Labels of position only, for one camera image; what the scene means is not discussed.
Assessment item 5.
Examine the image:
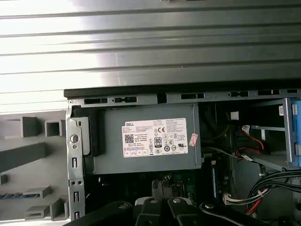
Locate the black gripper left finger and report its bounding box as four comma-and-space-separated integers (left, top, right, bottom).
68, 197, 163, 226

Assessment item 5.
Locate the black PC case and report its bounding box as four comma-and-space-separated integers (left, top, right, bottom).
63, 85, 301, 226

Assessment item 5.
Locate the grey parts rack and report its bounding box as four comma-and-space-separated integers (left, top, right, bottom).
0, 115, 70, 222

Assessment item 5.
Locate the red wire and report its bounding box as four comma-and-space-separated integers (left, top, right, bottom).
235, 137, 264, 159

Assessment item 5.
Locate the green motherboard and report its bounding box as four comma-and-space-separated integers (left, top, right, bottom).
94, 164, 236, 212

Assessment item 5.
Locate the grey metal drive cage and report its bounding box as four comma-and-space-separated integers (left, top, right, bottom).
235, 97, 301, 172

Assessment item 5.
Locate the black cable bundle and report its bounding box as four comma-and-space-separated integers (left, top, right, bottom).
244, 169, 301, 215

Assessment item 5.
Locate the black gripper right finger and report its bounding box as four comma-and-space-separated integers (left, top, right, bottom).
166, 197, 271, 226

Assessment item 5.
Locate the grey power supply unit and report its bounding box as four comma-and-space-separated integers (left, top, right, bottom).
82, 103, 203, 176

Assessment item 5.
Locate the blue plastic drive latch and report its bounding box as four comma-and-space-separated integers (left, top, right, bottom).
290, 95, 301, 163

